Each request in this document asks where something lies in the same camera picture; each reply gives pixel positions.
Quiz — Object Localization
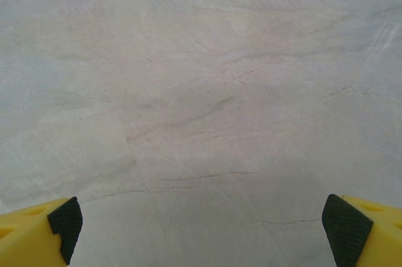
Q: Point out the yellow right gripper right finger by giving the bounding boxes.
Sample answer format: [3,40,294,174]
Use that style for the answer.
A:
[322,193,402,267]

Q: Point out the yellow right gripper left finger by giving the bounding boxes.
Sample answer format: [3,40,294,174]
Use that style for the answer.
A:
[0,197,84,267]

